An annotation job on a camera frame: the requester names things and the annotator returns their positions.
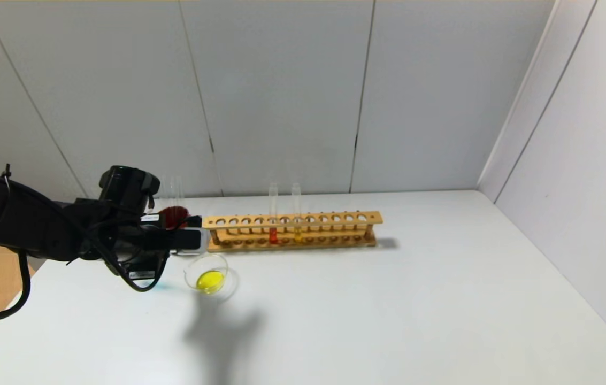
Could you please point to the clear glass dish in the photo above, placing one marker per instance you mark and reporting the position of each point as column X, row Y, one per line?
column 211, row 280

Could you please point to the dark red plastic cup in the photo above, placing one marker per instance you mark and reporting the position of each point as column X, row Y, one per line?
column 174, row 216

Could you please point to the wooden test tube rack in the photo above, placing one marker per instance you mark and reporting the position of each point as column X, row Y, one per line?
column 335, row 244

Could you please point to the test tube with amber pigment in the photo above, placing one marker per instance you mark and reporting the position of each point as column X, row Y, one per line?
column 298, row 233

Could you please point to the test tube with blue pigment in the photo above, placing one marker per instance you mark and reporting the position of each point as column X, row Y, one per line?
column 162, row 287

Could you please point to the test tube with red pigment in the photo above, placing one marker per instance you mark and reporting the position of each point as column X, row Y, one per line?
column 273, row 236

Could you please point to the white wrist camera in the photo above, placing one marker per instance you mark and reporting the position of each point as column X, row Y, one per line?
column 193, row 240

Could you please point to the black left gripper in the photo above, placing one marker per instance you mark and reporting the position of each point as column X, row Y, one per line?
column 141, row 274

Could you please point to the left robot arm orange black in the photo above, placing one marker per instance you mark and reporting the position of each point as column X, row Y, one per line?
column 14, row 224

